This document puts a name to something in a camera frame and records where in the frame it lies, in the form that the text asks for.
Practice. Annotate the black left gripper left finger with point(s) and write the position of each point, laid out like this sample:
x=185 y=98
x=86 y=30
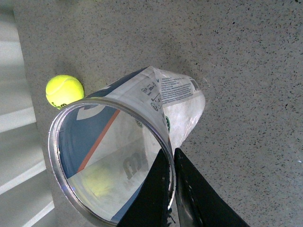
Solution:
x=151 y=207

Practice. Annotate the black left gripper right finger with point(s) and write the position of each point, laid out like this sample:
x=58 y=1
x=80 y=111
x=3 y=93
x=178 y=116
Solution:
x=197 y=202

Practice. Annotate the clear Wilson tennis ball can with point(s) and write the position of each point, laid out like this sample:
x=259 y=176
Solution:
x=102 y=147

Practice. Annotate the yellow Wilson tennis ball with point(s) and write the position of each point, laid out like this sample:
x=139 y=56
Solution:
x=62 y=90

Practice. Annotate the white pleated curtain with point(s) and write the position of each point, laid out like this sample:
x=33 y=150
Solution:
x=25 y=196

